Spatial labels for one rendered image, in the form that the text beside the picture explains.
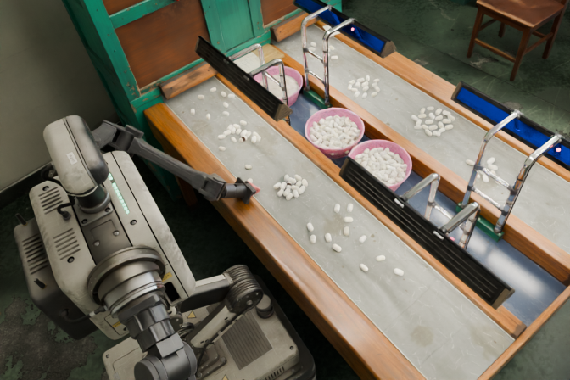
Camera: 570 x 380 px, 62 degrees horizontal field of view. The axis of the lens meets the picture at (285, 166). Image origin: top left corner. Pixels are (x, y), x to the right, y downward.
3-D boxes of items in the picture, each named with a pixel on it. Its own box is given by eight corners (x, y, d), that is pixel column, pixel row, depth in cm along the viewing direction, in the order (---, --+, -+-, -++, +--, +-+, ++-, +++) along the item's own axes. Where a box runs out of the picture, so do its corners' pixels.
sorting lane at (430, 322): (449, 407, 140) (451, 405, 138) (165, 105, 242) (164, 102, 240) (513, 343, 150) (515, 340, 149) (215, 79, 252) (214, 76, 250)
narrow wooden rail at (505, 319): (507, 349, 155) (516, 337, 147) (217, 88, 257) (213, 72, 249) (518, 338, 157) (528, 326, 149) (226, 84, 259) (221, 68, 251)
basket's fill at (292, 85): (273, 116, 234) (271, 108, 230) (248, 95, 247) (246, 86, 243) (308, 96, 242) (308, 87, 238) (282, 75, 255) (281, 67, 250)
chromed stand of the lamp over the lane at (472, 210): (424, 307, 165) (444, 238, 131) (382, 268, 176) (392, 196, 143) (460, 276, 172) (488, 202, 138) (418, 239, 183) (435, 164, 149)
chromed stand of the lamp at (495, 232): (497, 243, 179) (533, 165, 145) (455, 209, 190) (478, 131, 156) (528, 215, 185) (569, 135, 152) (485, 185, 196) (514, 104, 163)
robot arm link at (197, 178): (111, 150, 178) (123, 125, 176) (118, 149, 183) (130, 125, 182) (210, 204, 174) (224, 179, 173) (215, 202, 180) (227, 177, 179)
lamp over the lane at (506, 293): (495, 311, 125) (502, 299, 120) (338, 176, 160) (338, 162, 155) (514, 293, 128) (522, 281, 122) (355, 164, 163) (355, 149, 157)
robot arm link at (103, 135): (94, 138, 181) (104, 114, 179) (128, 153, 184) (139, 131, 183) (57, 162, 137) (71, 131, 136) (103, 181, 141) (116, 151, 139)
